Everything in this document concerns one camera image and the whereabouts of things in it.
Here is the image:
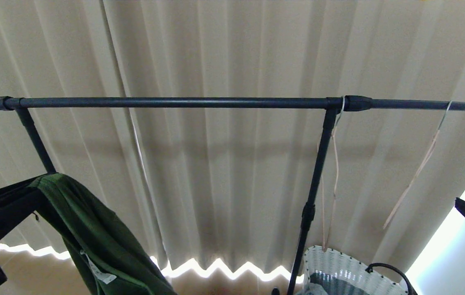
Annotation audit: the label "green long-sleeved shirt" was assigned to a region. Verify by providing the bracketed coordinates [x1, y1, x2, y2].
[29, 172, 176, 295]

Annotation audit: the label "black clothes rack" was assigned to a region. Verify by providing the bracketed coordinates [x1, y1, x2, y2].
[0, 95, 465, 295]

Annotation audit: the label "pink clothes hanger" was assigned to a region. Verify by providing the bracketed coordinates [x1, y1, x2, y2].
[316, 107, 346, 252]
[383, 100, 454, 230]

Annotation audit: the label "white laundry basket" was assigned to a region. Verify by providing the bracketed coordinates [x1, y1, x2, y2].
[303, 245, 418, 295]

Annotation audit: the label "beige curtain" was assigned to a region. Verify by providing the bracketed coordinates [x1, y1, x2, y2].
[0, 0, 465, 283]

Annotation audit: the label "pale grey shorts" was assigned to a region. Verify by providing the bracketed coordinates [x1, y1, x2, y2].
[298, 282, 324, 295]

